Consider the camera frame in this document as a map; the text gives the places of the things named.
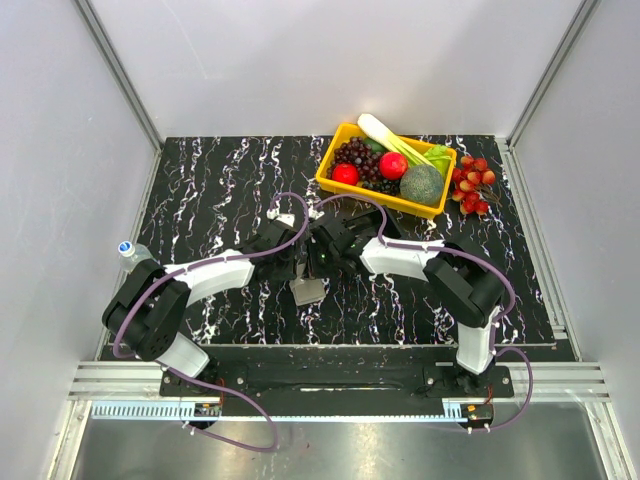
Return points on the beige leather card holder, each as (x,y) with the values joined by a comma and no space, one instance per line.
(306,290)

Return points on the clear plastic water bottle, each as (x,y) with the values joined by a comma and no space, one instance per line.
(131,254)

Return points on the red apple left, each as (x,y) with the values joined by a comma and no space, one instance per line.
(345,173)

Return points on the red apple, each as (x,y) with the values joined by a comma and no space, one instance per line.
(393,165)
(345,173)

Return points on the black plastic card box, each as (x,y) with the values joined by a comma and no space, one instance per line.
(368,223)

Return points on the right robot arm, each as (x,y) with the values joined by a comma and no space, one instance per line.
(466,282)

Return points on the red apple right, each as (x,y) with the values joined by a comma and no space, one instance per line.
(393,165)

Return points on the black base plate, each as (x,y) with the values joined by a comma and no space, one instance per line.
(352,381)

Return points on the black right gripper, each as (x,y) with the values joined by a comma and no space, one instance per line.
(315,269)

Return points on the red lychee bunch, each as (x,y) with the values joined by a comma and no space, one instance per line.
(472,186)

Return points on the green lettuce leaf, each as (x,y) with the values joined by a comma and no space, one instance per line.
(438,156)

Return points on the aluminium frame rail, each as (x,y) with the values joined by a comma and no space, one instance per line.
(116,67)

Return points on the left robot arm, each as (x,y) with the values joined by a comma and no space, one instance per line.
(146,312)

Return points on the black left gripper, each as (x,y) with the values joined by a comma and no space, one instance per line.
(289,272)

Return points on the white green leek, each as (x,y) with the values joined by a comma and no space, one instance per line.
(377,131)

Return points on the green melon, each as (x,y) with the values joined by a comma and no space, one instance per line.
(422,184)

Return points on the dark purple grape bunch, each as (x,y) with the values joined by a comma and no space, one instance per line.
(355,152)

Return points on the yellow plastic bin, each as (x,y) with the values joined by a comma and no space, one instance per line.
(347,130)

